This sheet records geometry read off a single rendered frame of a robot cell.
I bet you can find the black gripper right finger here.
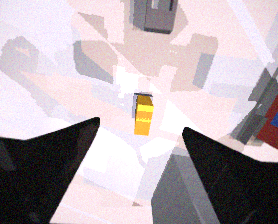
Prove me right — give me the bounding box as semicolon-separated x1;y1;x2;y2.
182;127;278;224

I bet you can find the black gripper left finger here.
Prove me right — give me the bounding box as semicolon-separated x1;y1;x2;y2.
0;117;100;223

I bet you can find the yellow rectangular block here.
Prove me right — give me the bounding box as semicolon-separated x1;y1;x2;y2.
134;95;154;136

